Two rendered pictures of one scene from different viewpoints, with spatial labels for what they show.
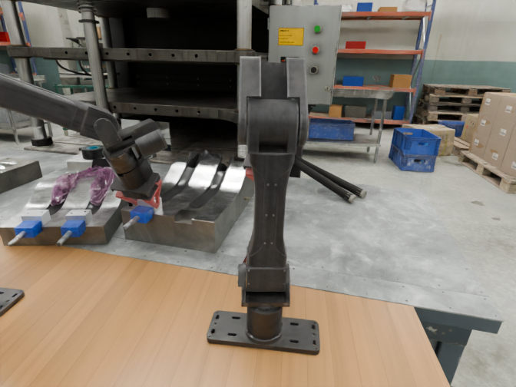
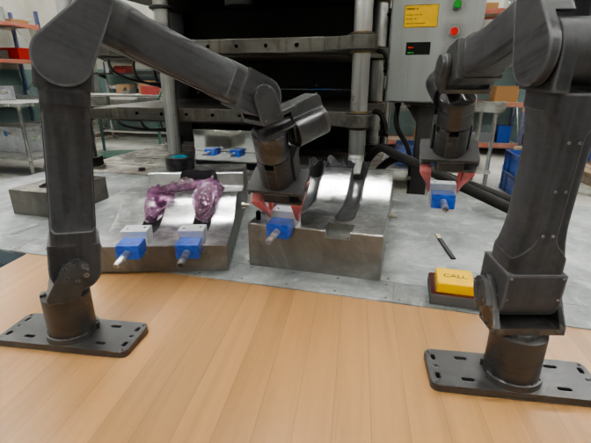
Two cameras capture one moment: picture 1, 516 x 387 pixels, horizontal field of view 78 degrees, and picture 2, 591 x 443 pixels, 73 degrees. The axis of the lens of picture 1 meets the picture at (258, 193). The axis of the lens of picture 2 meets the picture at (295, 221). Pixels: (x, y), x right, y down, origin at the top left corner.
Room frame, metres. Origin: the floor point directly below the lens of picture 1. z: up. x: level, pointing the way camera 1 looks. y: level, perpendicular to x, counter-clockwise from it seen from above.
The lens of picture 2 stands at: (0.02, 0.24, 1.16)
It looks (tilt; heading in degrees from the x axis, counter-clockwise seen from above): 20 degrees down; 2
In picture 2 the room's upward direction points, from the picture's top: straight up
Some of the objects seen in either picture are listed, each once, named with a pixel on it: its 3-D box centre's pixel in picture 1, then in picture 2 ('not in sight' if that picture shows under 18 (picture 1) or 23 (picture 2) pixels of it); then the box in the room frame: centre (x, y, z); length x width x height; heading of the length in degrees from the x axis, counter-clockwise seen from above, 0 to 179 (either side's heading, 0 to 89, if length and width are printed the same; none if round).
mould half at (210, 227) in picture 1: (203, 188); (335, 202); (0.97, 0.18, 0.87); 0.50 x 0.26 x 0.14; 167
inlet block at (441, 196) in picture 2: not in sight; (442, 200); (0.77, -0.02, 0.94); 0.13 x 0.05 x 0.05; 167
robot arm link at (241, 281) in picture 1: (263, 283); (517, 302); (0.45, -0.01, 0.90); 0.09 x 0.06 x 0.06; 92
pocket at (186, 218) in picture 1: (187, 220); (339, 236); (0.73, 0.18, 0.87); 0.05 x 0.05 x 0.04; 77
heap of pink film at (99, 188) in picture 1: (90, 177); (187, 190); (0.96, 0.54, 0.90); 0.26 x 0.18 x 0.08; 4
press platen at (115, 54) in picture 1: (166, 67); (244, 67); (1.96, 0.54, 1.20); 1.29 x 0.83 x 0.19; 77
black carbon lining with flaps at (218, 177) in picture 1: (198, 175); (331, 185); (0.95, 0.19, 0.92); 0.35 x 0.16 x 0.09; 167
